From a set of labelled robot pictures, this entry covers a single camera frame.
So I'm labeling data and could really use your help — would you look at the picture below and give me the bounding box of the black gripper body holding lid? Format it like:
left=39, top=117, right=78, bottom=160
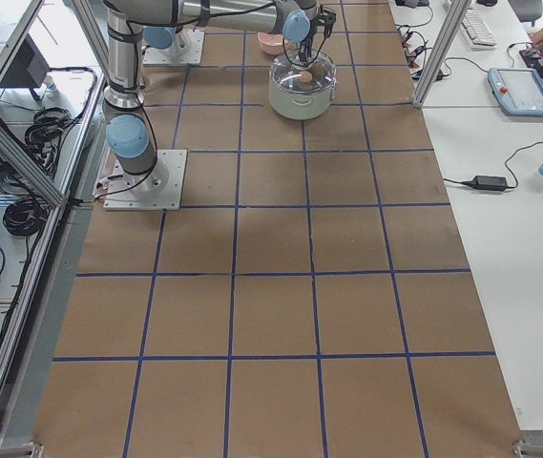
left=309, top=5, right=337, bottom=38

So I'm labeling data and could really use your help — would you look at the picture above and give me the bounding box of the brown egg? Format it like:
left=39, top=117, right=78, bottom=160
left=300, top=71, right=313, bottom=84

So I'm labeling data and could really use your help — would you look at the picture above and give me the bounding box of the glass pot lid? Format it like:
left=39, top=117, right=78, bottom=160
left=269, top=50, right=336, bottom=94

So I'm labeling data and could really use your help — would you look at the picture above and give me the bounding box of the pale green cooking pot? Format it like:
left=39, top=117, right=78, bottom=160
left=268, top=77, right=337, bottom=120

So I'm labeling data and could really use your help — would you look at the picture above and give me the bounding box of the pink bowl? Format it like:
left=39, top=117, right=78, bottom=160
left=257, top=32, right=283, bottom=55

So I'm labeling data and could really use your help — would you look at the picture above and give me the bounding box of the white keyboard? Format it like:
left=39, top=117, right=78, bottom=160
left=460, top=8, right=497, bottom=51

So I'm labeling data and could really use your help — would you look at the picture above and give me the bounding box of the blue teach pendant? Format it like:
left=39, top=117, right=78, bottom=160
left=487, top=68, right=543, bottom=117

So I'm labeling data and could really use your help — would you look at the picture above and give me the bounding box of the black power adapter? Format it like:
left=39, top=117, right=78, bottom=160
left=461, top=176, right=510, bottom=192

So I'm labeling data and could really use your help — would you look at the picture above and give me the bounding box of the black box on shelf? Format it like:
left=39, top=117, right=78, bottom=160
left=0, top=34, right=50, bottom=89

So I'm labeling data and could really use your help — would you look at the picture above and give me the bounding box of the aluminium frame post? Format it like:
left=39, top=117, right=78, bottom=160
left=412, top=0, right=470, bottom=108

